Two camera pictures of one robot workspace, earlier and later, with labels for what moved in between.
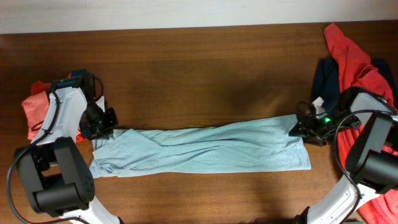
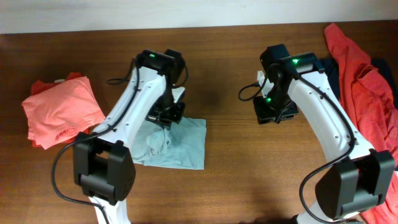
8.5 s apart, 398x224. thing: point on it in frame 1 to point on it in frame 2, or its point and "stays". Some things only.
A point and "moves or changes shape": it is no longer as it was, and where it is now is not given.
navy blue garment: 326,81 stays
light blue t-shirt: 266,144 moves or changes shape
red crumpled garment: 356,70 stays
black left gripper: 107,130 to 167,121
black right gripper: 307,129 to 263,115
